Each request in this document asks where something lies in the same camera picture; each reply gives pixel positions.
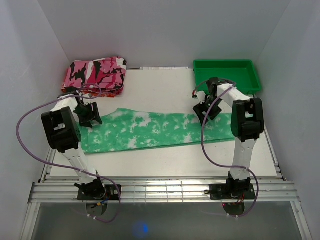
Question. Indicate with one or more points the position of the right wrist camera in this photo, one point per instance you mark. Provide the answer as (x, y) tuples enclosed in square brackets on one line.
[(200, 96)]

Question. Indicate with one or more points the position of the green tie-dye trousers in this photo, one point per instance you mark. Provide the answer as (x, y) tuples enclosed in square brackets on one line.
[(126, 130)]

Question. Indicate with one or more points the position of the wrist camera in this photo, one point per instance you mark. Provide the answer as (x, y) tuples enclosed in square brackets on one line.
[(86, 97), (200, 96)]

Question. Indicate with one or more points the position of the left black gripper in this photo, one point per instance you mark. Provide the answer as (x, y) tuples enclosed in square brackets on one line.
[(92, 116)]

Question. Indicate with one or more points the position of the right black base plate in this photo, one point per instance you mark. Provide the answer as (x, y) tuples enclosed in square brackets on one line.
[(217, 192)]

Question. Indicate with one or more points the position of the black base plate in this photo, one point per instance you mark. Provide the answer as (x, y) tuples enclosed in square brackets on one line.
[(217, 192), (111, 193)]

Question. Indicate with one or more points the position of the white paper strip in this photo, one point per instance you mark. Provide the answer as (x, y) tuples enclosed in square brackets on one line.
[(166, 68)]

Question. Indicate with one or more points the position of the orange folded garment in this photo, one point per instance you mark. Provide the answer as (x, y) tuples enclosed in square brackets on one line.
[(105, 93)]

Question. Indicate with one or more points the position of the aluminium frame rail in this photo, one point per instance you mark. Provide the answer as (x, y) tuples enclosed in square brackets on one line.
[(160, 191)]

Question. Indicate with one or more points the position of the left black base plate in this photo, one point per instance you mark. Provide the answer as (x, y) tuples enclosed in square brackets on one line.
[(111, 193)]

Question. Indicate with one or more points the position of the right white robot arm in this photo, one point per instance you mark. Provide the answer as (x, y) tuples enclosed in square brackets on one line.
[(247, 124)]

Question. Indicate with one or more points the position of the green plastic tray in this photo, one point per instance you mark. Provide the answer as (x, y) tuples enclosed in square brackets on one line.
[(240, 71)]

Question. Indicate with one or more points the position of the pink camouflage folded trousers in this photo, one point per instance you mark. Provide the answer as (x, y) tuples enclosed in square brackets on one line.
[(108, 73)]

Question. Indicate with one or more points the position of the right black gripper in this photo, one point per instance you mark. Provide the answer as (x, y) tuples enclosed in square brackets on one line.
[(199, 109)]

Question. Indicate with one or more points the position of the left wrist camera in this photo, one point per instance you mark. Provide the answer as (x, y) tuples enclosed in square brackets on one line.
[(86, 97)]

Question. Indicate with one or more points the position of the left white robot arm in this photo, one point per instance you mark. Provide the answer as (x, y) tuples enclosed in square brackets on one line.
[(62, 128)]

